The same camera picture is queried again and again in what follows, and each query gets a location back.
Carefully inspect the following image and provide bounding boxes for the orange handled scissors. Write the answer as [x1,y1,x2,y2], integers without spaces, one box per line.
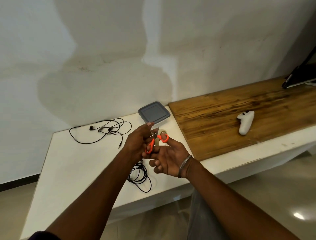
[145,125,170,154]

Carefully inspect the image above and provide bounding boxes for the coiled black cable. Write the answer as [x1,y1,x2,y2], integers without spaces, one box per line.
[127,160,152,193]

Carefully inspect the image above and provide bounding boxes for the person's right hand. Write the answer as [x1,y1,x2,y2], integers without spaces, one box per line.
[142,137,195,178]

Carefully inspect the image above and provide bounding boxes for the black screen device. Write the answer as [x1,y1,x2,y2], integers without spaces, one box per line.
[282,46,316,90]

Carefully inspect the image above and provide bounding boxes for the person's right forearm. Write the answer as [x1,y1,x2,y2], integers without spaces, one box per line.
[184,158,301,240]

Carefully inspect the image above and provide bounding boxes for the white handheld controller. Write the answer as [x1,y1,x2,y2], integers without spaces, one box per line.
[237,110,255,136]

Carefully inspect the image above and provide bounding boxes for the grey lidded square container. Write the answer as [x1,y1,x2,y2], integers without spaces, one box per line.
[137,101,171,124]

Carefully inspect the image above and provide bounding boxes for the black wired earphones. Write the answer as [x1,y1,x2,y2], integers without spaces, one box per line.
[69,118,133,149]

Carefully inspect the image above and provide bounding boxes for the brown wooden board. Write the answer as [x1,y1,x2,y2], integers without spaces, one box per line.
[168,75,316,162]

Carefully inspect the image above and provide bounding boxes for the person's left forearm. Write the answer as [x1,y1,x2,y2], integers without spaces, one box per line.
[46,148,140,240]

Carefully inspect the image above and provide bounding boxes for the silver metal bracelet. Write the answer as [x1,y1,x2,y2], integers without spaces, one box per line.
[178,154,193,179]

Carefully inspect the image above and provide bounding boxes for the person's left hand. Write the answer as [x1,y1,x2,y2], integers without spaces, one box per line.
[123,122,155,161]

